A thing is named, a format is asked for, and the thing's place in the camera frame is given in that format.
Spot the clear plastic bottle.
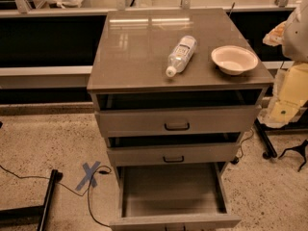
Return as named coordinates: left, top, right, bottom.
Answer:
left=166, top=36, right=197, bottom=78

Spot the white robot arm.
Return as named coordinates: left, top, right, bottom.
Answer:
left=262, top=0, right=308, bottom=128

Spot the grey drawer cabinet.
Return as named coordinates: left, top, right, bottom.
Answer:
left=86, top=7, right=277, bottom=231

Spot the middle drawer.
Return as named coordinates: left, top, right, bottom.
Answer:
left=107, top=142, right=239, bottom=167

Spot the drawer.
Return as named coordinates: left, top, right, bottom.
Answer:
left=95, top=106, right=261, bottom=138
left=110, top=163, right=241, bottom=231
left=107, top=142, right=239, bottom=167

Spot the top drawer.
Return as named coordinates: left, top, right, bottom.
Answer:
left=95, top=106, right=261, bottom=138

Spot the bottom drawer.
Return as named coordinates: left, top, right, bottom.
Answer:
left=110, top=163, right=241, bottom=231

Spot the blue tape cross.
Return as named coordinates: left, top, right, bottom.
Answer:
left=75, top=161, right=100, bottom=191

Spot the white bowl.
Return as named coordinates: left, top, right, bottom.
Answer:
left=211, top=45, right=258, bottom=76

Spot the black stand leg right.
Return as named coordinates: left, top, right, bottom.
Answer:
left=254, top=119, right=277, bottom=160

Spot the black tripod foot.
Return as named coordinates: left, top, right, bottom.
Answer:
left=279, top=140, right=308, bottom=171

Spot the black stand left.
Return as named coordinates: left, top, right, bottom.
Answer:
left=0, top=169, right=63, bottom=231

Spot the black floor cable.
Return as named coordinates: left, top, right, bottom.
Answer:
left=0, top=164, right=114, bottom=228

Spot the black cable right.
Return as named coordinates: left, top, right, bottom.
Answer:
left=230, top=128, right=255, bottom=166

